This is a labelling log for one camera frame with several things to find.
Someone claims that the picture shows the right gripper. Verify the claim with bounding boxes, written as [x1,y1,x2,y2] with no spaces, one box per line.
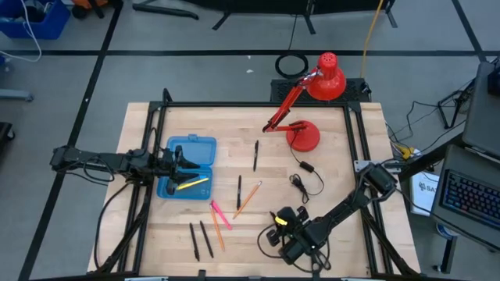
[266,205,312,249]

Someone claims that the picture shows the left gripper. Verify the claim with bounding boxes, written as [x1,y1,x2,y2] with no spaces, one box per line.
[155,144,205,197]

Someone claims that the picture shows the yellow highlighter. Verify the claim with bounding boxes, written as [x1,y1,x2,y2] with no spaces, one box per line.
[176,176,210,191]

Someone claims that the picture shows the blue plastic supply box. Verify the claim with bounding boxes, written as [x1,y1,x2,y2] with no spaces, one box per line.
[156,133,218,201]

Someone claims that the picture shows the orange pencil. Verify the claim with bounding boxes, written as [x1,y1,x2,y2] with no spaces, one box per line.
[209,204,227,252]
[232,180,263,220]

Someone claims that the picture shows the pink highlighter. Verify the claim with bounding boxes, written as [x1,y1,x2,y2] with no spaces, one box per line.
[209,199,234,232]

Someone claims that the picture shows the red desk lamp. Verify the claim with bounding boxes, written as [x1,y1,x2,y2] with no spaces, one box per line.
[262,51,348,154]

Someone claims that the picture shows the black perforated metal platform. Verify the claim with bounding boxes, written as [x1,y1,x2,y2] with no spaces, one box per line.
[270,77,373,104]

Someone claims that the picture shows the yellow plug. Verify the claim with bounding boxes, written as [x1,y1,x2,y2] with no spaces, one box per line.
[395,144,416,162]

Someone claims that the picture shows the white printed paper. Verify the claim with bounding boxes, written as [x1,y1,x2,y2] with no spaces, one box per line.
[409,171,441,217]

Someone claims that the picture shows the black partition screen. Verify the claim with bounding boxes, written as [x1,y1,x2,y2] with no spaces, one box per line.
[132,0,398,36]

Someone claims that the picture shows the grey metal bar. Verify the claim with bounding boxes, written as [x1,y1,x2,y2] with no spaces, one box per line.
[0,88,34,104]

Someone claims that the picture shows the orange and black object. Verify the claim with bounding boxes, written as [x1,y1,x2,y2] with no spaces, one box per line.
[70,0,124,20]

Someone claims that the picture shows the blue storage bin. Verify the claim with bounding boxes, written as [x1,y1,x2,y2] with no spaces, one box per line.
[0,0,72,41]

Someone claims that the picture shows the grey closed laptop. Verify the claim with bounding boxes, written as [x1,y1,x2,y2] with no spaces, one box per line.
[462,61,500,159]

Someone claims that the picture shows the black lamp power cord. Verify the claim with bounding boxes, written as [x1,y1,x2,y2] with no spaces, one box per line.
[289,140,327,205]

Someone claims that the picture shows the black aluminium table frame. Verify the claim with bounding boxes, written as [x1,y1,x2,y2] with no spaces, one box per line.
[95,88,421,276]

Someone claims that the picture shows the black coiled floor cable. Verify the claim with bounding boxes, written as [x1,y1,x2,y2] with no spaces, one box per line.
[274,52,310,80]

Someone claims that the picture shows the white cable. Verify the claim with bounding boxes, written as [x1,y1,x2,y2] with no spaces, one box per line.
[0,0,43,63]

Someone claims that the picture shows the yellow cable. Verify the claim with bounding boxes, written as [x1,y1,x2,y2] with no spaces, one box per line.
[359,0,386,79]

